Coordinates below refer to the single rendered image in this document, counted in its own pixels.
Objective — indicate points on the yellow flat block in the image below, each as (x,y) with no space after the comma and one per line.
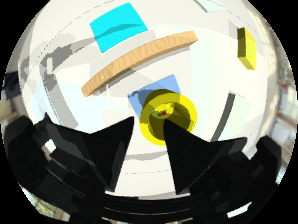
(246,48)

